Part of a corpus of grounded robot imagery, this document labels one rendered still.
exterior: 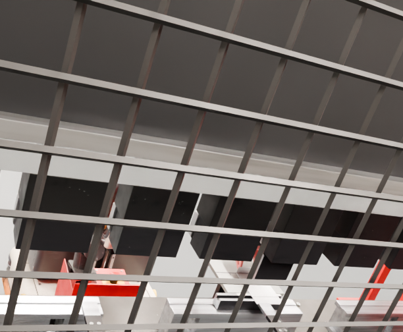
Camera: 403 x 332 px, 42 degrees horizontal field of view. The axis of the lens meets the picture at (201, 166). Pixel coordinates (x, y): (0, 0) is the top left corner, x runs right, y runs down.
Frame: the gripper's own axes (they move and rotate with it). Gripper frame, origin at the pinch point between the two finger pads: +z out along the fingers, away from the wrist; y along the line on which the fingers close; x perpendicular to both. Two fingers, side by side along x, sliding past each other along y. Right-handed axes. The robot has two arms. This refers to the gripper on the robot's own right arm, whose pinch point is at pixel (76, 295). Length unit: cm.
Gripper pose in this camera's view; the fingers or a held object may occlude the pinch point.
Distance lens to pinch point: 167.4
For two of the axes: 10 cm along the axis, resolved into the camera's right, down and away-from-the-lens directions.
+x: 8.8, 1.3, 4.6
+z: -2.1, 9.7, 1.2
